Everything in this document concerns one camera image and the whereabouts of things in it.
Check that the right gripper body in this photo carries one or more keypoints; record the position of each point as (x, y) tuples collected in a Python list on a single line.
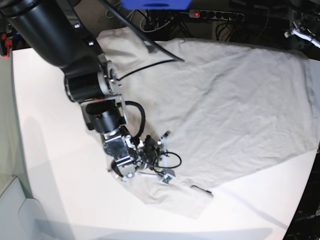
[(130, 156)]

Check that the beige t-shirt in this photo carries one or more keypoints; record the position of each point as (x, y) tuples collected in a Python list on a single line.
[(232, 110)]

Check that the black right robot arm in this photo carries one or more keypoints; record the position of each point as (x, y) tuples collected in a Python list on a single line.
[(90, 80)]

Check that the blue box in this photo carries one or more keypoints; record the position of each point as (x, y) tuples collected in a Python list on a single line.
[(156, 4)]

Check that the red and black clamp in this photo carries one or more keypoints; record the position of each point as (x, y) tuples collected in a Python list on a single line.
[(6, 44)]

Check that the black power strip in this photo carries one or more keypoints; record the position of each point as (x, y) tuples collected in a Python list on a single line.
[(216, 15)]

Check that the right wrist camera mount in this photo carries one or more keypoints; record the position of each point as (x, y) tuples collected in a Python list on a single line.
[(153, 159)]

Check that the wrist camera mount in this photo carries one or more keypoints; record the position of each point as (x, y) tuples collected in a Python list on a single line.
[(153, 159), (297, 29)]

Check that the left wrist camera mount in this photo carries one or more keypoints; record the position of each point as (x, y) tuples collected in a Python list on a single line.
[(297, 29)]

